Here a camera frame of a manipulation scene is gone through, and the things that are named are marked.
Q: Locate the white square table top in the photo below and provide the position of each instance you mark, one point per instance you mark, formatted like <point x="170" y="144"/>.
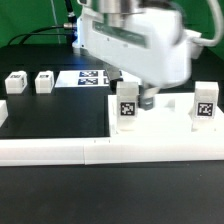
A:
<point x="172" y="114"/>

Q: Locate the white U-shaped fence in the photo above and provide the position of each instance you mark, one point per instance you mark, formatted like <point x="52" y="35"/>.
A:
<point x="112" y="150"/>

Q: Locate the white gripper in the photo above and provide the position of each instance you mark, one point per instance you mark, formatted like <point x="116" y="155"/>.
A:
<point x="152" y="45"/>

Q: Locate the white sheet with tags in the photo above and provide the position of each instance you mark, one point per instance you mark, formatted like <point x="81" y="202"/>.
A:
<point x="82" y="78"/>

